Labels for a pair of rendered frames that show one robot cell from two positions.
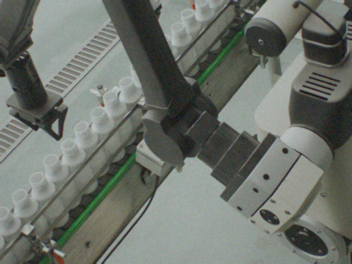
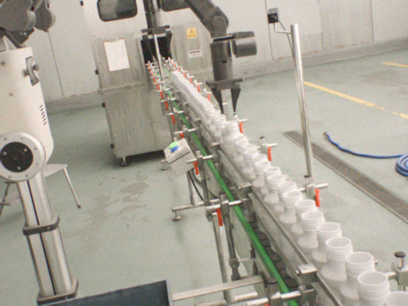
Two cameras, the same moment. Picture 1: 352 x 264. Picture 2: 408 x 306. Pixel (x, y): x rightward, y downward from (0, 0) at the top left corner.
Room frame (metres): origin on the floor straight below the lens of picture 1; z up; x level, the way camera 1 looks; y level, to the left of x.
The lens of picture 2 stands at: (2.42, -1.29, 1.52)
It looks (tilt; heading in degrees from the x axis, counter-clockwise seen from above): 14 degrees down; 128
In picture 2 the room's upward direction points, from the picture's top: 10 degrees counter-clockwise
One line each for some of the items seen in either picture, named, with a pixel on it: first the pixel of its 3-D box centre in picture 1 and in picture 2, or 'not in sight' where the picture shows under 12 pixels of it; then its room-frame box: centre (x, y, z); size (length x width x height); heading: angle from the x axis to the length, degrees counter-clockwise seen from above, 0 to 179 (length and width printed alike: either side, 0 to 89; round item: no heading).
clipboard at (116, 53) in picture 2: not in sight; (116, 54); (-1.70, 2.91, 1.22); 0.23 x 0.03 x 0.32; 43
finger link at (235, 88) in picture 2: not in sight; (227, 97); (1.55, 0.00, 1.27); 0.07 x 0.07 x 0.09; 43
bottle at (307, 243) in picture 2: not in sight; (317, 259); (2.03, -0.51, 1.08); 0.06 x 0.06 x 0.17
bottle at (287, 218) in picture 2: not in sight; (297, 234); (1.95, -0.43, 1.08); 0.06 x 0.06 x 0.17
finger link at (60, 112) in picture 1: (48, 121); (153, 43); (1.11, 0.23, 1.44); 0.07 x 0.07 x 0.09; 43
